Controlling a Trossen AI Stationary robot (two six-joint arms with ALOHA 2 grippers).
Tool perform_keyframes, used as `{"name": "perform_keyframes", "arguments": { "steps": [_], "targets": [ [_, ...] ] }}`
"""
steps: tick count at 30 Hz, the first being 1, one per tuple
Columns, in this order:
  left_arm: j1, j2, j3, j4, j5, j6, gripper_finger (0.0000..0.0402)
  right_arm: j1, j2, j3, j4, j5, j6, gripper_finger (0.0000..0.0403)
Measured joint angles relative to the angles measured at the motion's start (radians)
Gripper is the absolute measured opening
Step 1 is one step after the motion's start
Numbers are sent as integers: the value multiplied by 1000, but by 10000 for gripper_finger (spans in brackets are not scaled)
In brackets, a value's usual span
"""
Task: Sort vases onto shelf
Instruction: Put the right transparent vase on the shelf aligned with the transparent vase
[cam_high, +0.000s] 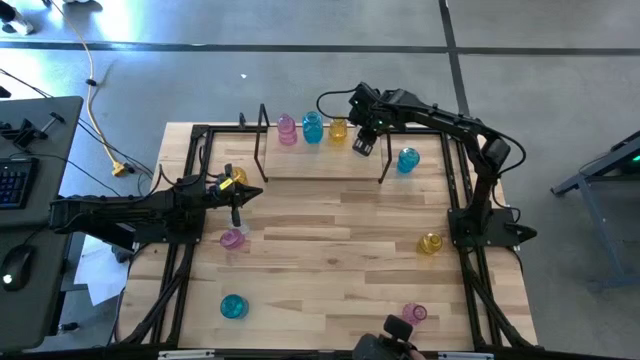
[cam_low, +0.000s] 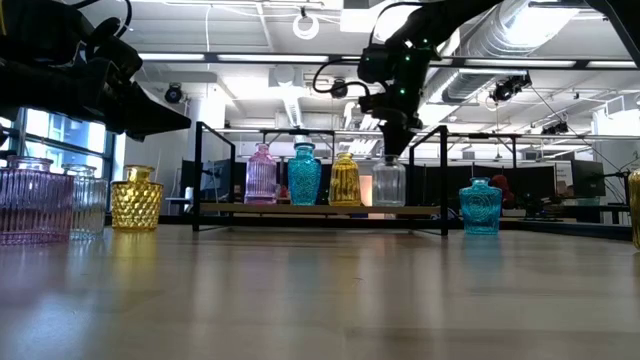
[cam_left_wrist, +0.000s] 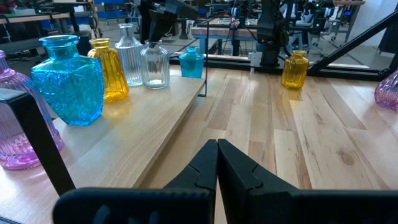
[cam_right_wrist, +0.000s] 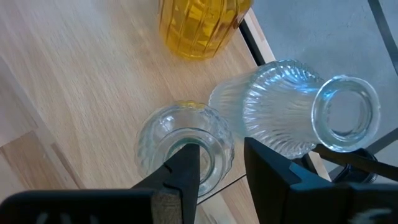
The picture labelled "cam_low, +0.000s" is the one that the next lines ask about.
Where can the yellow diamond-textured glass vase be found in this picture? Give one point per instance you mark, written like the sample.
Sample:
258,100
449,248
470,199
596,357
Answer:
136,205

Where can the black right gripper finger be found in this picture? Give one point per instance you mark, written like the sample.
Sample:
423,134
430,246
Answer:
404,137
391,139

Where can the clear large ribbed glass jar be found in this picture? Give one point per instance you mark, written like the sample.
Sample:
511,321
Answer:
389,185

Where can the black dome security camera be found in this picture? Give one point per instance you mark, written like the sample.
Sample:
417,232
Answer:
173,94
340,90

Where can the clear squat ribbed glass vase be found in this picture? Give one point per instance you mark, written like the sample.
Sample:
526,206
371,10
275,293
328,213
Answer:
90,205

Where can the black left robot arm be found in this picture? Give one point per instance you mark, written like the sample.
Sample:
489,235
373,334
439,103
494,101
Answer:
35,25

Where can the black aluminium table frame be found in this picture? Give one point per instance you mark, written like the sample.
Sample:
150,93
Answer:
150,219

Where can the white LED light bar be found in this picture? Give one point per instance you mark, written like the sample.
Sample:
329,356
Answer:
610,64
170,57
272,58
520,63

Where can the black partition curtain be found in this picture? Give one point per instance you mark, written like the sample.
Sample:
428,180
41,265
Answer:
425,187

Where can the small red bottle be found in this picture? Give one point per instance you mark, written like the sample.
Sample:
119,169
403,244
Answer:
283,193

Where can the background computer monitor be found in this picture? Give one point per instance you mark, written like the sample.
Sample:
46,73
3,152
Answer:
589,179
220,180

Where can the large window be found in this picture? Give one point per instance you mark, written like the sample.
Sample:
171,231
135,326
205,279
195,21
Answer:
65,150

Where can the black ceiling track light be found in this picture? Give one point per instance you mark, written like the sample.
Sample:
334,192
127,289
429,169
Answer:
507,90
555,129

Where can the wooden shelf with black rails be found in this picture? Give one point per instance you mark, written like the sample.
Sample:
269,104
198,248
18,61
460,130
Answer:
225,208

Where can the pink tall ribbed glass vase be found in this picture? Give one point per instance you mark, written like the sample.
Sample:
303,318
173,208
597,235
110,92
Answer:
260,180

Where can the teal tall diamond-textured vase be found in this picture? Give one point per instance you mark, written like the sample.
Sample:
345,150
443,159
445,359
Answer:
304,177

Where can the black metal background frame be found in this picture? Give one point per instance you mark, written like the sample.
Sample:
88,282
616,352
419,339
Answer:
480,135
280,131

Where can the pink squat ribbed glass vase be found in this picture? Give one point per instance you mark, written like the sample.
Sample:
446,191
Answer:
35,205

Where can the white ventilation duct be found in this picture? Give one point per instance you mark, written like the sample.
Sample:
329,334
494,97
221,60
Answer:
295,117

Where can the yellow tall ribbed glass vase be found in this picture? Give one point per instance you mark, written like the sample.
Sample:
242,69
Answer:
344,182

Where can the person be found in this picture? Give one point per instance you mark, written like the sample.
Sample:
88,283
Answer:
501,187

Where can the dark background desk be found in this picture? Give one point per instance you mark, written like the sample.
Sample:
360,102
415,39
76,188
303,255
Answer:
590,207

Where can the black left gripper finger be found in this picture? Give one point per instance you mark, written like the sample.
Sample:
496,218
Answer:
155,107
147,129

